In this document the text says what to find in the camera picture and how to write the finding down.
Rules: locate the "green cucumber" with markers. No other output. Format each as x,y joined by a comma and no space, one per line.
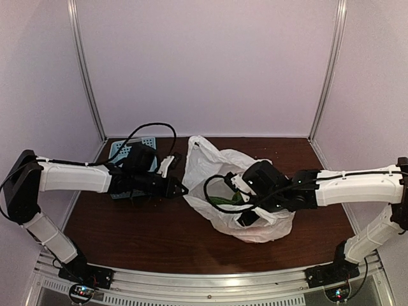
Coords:
235,200

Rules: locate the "right aluminium corner post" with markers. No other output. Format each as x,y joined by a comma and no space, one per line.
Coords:
336,44

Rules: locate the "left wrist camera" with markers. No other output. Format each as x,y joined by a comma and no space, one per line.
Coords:
168,163

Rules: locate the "white plastic bag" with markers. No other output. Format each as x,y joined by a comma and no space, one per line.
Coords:
205,167

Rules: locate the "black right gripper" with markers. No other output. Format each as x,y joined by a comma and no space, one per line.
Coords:
247,218

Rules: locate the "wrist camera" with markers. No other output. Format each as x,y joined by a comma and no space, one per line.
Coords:
168,163
236,183

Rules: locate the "circuit board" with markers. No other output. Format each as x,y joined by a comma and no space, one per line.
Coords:
79,293
338,294

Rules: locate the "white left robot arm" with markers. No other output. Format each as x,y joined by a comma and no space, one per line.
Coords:
32,174

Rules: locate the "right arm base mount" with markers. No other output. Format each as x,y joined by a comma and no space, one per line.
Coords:
339,270

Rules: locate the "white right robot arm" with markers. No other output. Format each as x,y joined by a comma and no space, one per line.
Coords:
387,185

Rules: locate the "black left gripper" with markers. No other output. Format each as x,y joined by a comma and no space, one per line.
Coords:
168,189

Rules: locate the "left circuit board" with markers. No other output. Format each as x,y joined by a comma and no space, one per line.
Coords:
79,293

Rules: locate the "aluminium corner post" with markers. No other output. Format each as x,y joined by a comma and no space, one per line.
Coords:
83,68
336,44

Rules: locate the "right circuit board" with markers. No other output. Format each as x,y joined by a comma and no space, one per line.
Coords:
338,294

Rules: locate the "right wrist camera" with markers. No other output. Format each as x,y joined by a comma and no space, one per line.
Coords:
236,183

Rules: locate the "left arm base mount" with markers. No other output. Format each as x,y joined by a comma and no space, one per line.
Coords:
78,270

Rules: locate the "left aluminium corner post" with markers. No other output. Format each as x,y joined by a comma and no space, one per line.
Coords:
83,68

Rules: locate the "aluminium front rail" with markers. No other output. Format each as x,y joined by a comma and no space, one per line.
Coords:
280,287

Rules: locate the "light blue plastic basket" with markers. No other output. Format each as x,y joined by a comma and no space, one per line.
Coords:
123,153

